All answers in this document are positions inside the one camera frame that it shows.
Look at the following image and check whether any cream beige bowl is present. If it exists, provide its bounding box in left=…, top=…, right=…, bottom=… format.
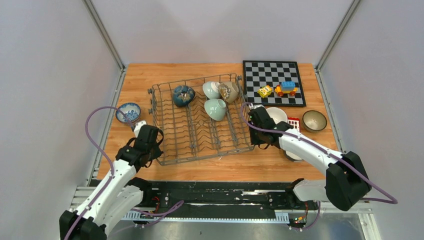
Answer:
left=266, top=107, right=288, bottom=124

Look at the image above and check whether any dark blue white bowl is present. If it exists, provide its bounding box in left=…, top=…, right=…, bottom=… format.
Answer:
left=284, top=151, right=303, bottom=162

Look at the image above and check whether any black striped bowl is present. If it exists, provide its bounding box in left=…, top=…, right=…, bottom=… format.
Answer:
left=301, top=110, right=328, bottom=133

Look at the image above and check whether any pale green bowl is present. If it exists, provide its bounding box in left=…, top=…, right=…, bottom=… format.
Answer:
left=204, top=99, right=227, bottom=121
left=202, top=81, right=221, bottom=99

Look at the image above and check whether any beige speckled bowl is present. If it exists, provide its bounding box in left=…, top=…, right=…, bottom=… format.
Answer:
left=218, top=81, right=240, bottom=104

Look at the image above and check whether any grey wire dish rack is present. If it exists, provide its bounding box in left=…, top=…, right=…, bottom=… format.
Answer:
left=148, top=73, right=254, bottom=166

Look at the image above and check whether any blue floral white bowl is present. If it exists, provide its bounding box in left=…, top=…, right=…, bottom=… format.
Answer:
left=115, top=102, right=141, bottom=124

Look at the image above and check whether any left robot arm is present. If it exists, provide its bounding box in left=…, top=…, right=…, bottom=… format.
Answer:
left=59, top=120, right=164, bottom=240

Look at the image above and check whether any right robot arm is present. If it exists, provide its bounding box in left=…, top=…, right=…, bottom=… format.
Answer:
left=248, top=105, right=372, bottom=211

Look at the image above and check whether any red white toy block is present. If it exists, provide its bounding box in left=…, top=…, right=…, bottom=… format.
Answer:
left=287, top=117, right=301, bottom=132

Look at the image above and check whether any yellow toy block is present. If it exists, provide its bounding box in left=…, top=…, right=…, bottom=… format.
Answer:
left=257, top=85, right=273, bottom=98

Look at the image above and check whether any orange blue toy car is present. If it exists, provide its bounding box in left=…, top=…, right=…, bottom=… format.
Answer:
left=274, top=81, right=298, bottom=97

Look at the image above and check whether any black white checkerboard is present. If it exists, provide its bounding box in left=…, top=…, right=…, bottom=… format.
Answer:
left=242, top=60, right=307, bottom=107

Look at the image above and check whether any dark teal glazed bowl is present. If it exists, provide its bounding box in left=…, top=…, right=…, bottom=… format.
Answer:
left=172, top=85, right=196, bottom=107

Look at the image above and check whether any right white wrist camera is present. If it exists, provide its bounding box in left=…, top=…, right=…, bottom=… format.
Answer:
left=249, top=104, right=264, bottom=110

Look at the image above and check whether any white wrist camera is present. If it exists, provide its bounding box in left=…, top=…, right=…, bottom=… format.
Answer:
left=132, top=120, right=147, bottom=137
left=249, top=104, right=264, bottom=110

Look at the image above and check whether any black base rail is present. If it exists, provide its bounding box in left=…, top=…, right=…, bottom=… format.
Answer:
left=71, top=180, right=372, bottom=223

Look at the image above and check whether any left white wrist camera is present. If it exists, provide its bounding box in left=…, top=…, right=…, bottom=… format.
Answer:
left=132, top=120, right=147, bottom=137

